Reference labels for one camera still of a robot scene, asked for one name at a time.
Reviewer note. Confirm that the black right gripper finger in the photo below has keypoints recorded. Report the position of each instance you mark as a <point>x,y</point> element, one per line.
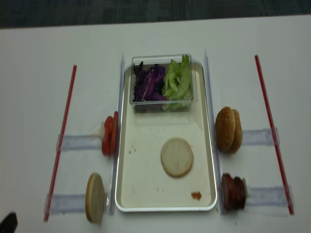
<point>9,223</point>

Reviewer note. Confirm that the bun half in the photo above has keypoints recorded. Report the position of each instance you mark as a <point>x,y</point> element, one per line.
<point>176,157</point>
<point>94,200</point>

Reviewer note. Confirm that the front tomato slice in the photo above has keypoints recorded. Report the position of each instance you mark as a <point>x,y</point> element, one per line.
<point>106,142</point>

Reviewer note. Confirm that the tomato slice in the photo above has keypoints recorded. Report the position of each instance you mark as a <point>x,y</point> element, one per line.
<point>114,131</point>
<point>106,142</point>

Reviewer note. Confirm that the rear tomato slice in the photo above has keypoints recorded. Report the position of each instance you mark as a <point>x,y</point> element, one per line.
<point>114,131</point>

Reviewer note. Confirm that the green lettuce leaves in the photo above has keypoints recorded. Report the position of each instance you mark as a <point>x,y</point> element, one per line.
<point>177,84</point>

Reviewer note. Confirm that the front meat patty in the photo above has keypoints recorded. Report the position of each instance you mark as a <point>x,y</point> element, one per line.
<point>229,193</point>

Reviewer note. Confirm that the meat patty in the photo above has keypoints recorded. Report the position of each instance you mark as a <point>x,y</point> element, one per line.
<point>229,193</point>
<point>240,193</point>

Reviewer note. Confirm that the rear meat patty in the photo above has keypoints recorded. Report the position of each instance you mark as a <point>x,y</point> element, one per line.
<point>240,193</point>

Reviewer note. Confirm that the white pusher block by patties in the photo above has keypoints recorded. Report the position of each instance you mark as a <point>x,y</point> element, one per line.
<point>246,189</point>

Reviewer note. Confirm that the white pusher block by tomatoes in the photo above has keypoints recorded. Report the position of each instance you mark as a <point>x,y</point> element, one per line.
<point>100,131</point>

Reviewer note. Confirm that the cream metal tray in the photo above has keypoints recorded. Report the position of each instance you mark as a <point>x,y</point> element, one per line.
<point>142,184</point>

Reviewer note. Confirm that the left red plastic strip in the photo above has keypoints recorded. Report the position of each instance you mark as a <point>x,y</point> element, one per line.
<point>57,156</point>

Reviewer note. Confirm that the red plastic strip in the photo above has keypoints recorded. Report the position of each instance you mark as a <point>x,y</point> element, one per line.
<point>286,187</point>
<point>57,156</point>

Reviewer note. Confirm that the purple cabbage pieces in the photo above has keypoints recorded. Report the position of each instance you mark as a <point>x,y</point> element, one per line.
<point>149,83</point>

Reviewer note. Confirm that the clear plastic salad box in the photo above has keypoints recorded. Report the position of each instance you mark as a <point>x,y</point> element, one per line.
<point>148,61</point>

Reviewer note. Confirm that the sesame bun top front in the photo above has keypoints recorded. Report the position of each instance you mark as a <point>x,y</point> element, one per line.
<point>225,129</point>

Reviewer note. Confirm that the sesame bun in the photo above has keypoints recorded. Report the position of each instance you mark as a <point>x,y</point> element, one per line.
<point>237,134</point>
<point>225,129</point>

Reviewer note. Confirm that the sesame bun top rear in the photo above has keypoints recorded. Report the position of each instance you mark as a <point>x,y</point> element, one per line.
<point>237,134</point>

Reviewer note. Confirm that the right red plastic strip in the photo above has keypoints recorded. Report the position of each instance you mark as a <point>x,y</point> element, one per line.
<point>286,187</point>

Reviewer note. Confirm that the clear rail by bun bottoms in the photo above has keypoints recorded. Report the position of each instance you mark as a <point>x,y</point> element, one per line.
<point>65,204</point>

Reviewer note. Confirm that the clear rail by tomatoes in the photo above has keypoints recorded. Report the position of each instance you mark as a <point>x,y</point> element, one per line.
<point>78,142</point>

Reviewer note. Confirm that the right long clear rail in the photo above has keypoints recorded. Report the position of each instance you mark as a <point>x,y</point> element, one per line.
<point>211,118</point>

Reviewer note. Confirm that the clear rail by patties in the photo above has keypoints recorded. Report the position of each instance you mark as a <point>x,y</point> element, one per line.
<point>266,196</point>

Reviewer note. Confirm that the clear rail by bun tops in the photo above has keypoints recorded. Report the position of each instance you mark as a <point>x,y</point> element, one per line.
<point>267,137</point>

